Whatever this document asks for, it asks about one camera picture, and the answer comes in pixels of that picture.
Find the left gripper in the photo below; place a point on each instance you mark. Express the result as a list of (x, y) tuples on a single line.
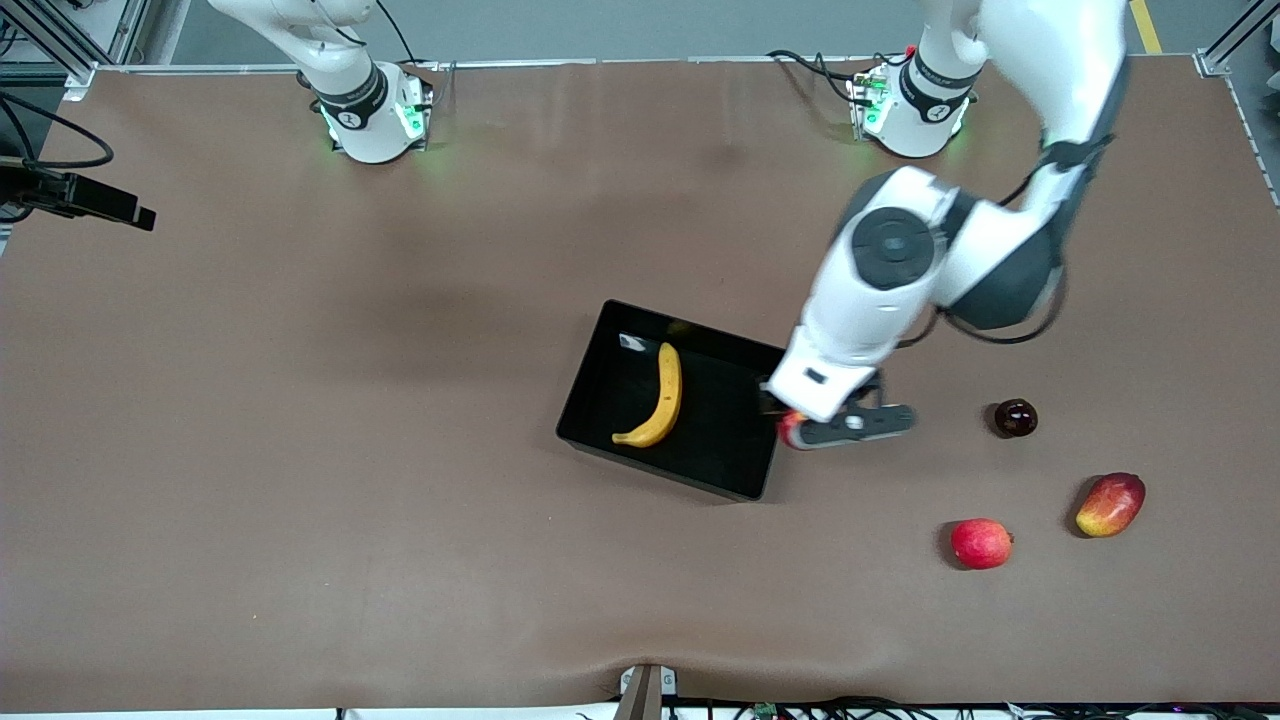
[(771, 401)]

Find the small red yellow apple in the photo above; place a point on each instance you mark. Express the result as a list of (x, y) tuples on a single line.
[(790, 430)]

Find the yellow banana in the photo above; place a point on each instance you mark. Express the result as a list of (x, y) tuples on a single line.
[(668, 395)]

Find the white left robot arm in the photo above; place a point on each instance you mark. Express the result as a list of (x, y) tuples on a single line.
[(890, 290)]

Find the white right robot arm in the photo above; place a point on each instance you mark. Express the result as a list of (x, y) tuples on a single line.
[(360, 110)]

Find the black rectangular plastic box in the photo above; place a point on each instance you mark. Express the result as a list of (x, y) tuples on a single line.
[(700, 450)]

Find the dark red plum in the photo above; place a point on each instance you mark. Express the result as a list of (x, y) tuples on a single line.
[(1015, 418)]

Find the red round apple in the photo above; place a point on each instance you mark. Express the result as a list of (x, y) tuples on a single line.
[(980, 543)]

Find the brown table cover cloth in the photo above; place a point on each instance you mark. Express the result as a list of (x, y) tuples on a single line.
[(300, 450)]

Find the red yellow mango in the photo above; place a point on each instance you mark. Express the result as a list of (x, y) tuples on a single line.
[(1110, 505)]

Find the aluminium frame with diagonal beams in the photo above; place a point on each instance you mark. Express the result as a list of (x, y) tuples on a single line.
[(130, 30)]

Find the metal table edge bracket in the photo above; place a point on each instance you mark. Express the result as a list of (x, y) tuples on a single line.
[(645, 690)]

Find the aluminium frame corner beam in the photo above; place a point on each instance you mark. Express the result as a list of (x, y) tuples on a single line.
[(1225, 55)]

